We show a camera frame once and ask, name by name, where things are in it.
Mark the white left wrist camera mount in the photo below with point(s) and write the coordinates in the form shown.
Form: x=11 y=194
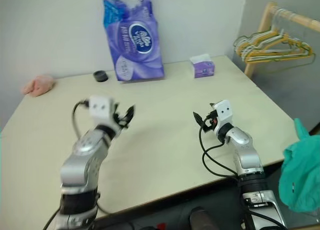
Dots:
x=100 y=107

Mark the dark rounded shape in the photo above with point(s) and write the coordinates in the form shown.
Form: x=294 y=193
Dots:
x=203 y=218

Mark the pink cloth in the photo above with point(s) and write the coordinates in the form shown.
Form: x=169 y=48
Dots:
x=40 y=86

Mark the green shorts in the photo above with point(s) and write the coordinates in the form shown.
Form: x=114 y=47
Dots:
x=300 y=170

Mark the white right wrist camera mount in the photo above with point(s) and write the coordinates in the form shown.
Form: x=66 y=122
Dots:
x=225 y=112

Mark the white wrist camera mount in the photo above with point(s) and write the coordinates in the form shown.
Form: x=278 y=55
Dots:
x=225 y=112
x=100 y=107

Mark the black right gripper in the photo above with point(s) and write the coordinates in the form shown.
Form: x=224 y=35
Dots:
x=212 y=121

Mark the small purple tissue pack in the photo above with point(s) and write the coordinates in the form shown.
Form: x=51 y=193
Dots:
x=203 y=70

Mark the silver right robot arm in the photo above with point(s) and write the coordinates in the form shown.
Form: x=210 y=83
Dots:
x=247 y=152

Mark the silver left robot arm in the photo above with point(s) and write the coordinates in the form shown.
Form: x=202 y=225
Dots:
x=80 y=162

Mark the black round cup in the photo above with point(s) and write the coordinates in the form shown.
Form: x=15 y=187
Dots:
x=100 y=76

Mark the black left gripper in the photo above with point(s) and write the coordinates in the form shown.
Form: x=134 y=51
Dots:
x=121 y=118

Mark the wooden clothes rack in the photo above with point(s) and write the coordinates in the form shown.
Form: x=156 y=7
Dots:
x=262 y=25

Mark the large purple tissue pack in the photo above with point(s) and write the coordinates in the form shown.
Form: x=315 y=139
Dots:
x=135 y=55

